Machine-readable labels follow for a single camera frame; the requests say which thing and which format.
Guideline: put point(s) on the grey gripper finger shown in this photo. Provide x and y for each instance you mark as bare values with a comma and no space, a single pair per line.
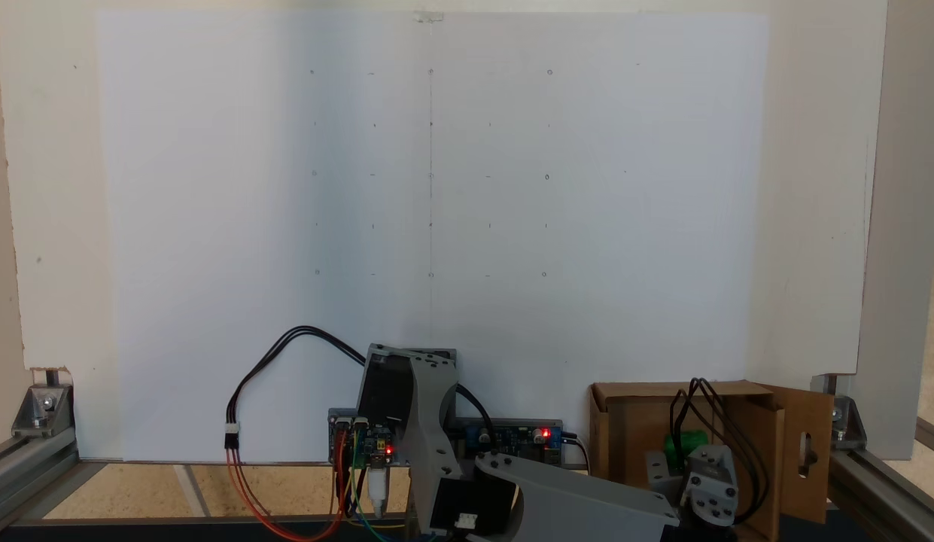
664,473
711,482

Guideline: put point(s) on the green die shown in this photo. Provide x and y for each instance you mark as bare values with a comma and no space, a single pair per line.
685,443

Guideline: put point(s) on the brown cardboard box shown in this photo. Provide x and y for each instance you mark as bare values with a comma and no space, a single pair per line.
632,429

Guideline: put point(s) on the blue circuit board red LED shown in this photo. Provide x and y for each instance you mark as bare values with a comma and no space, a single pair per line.
519,436

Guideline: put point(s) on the white USB plug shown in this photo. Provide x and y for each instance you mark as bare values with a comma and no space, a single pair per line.
378,485

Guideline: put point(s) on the small driver circuit board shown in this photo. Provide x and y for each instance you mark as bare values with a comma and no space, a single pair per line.
369,444

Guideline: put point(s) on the grey upright beam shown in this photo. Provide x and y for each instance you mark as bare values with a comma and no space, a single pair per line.
907,226

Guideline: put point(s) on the clear tape strip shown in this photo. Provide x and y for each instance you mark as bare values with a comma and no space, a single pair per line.
427,16

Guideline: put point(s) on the white paper sheet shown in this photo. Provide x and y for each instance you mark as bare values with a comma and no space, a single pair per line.
211,188

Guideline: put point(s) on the metal corner bracket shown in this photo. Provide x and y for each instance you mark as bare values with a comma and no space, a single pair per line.
847,421
41,410

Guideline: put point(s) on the aluminium frame extrusion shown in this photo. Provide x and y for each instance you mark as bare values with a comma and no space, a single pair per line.
22,470
880,489

